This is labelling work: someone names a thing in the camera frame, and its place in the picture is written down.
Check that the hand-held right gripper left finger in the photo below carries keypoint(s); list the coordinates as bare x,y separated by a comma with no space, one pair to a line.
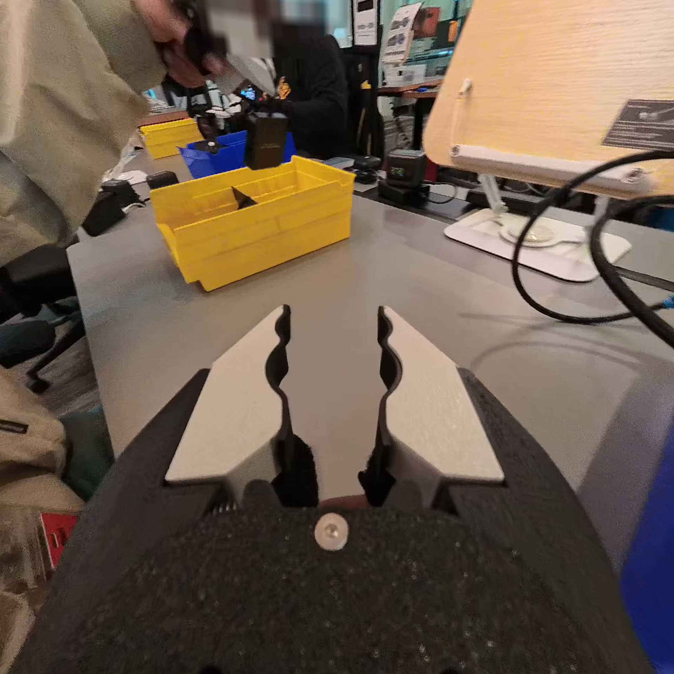
231,421

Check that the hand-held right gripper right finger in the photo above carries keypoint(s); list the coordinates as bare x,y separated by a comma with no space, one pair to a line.
437,421

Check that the large yellow plastic bin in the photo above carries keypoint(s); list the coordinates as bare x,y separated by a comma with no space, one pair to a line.
263,237

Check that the person's left forearm beige sleeve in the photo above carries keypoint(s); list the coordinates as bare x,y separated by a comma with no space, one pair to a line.
58,105

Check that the person's left hand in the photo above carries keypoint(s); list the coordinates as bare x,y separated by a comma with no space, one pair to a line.
171,37

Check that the blue plastic bin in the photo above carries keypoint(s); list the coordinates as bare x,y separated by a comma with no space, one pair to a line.
221,155

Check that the black bin divider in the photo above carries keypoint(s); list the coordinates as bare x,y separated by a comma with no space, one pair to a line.
243,198

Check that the small yellow plastic bin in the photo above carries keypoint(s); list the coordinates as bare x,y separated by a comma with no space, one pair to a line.
168,136

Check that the black charger device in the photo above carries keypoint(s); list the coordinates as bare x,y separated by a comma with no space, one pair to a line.
405,168

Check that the black charger block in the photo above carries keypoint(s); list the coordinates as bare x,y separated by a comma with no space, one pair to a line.
105,208

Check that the white board stand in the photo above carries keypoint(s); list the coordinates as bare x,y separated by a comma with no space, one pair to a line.
526,242

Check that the black office chair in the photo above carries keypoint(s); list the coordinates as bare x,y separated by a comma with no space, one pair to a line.
31,295

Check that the black label plate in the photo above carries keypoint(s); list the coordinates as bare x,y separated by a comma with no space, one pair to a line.
640,124

